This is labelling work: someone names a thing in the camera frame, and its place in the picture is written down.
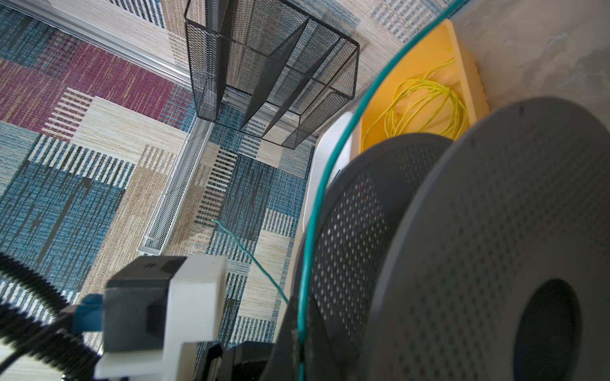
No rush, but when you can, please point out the yellow plastic bin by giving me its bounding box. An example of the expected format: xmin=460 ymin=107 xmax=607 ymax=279
xmin=355 ymin=20 xmax=490 ymax=152

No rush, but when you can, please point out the grey perforated cable spool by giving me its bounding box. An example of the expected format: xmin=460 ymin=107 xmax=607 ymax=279
xmin=310 ymin=98 xmax=609 ymax=380

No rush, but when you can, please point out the white plastic bin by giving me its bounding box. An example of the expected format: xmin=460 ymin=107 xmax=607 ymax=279
xmin=302 ymin=112 xmax=353 ymax=231

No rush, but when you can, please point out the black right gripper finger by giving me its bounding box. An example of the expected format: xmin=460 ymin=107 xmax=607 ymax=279
xmin=266 ymin=296 xmax=342 ymax=380

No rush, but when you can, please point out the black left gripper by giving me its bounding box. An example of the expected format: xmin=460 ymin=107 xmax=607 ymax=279
xmin=195 ymin=341 xmax=274 ymax=380

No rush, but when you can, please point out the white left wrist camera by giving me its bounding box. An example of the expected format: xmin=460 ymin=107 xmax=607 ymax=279
xmin=60 ymin=255 xmax=227 ymax=380

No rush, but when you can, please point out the black wire shelf rack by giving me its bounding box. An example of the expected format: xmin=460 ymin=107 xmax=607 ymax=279
xmin=184 ymin=1 xmax=360 ymax=149

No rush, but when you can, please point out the yellow cable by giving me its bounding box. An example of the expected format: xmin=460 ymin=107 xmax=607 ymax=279
xmin=361 ymin=56 xmax=470 ymax=152

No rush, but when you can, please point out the green cable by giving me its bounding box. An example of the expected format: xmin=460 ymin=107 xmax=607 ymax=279
xmin=212 ymin=0 xmax=470 ymax=381

